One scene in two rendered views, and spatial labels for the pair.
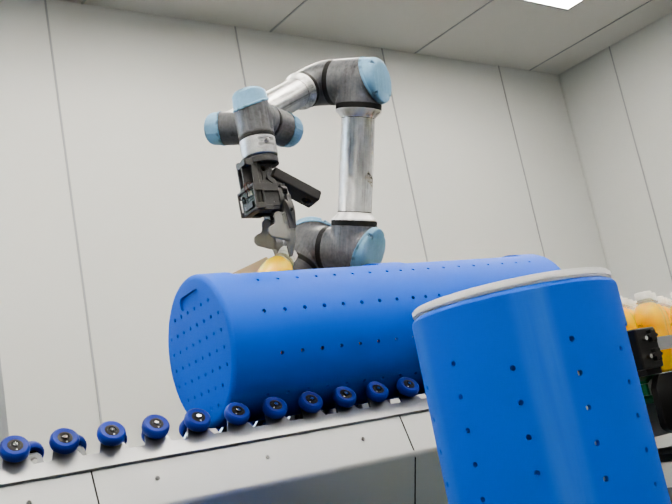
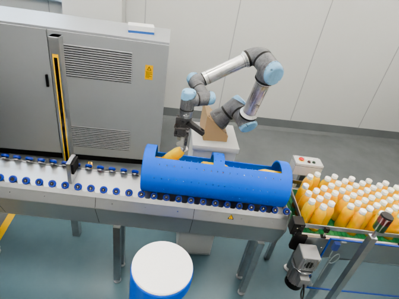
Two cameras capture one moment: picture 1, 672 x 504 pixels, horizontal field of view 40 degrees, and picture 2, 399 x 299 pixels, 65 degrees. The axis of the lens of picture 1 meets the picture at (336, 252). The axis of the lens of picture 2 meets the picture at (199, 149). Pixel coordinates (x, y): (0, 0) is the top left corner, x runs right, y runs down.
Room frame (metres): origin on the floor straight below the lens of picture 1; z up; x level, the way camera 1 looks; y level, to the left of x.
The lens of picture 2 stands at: (0.55, -0.72, 2.27)
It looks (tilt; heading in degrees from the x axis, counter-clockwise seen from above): 34 degrees down; 30
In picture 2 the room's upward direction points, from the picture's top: 10 degrees clockwise
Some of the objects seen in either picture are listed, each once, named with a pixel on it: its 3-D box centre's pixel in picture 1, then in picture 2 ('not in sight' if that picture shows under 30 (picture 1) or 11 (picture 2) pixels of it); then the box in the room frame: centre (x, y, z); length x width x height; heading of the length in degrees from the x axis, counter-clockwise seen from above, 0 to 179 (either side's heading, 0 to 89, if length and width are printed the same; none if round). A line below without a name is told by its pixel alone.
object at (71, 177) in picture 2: not in sight; (73, 169); (1.43, 0.64, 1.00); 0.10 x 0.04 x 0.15; 35
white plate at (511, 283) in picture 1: (510, 296); (162, 266); (1.27, -0.23, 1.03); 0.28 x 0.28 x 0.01
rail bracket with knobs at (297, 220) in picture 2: (636, 353); (295, 225); (2.05, -0.61, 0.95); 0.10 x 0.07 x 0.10; 35
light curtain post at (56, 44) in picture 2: not in sight; (68, 155); (1.61, 0.96, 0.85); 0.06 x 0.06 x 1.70; 35
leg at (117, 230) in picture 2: not in sight; (117, 254); (1.53, 0.36, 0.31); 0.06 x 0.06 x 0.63; 35
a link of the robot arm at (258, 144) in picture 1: (259, 150); (186, 113); (1.79, 0.11, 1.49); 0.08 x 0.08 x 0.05
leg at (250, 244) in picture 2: not in sight; (247, 253); (2.21, -0.36, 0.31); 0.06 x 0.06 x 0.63; 35
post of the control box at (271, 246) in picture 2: not in sight; (282, 219); (2.54, -0.46, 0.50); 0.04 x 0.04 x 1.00; 35
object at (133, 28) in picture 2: not in sight; (141, 28); (2.81, 1.44, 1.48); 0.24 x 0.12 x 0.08; 137
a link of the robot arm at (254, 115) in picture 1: (253, 116); (188, 99); (1.80, 0.11, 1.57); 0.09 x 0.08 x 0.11; 153
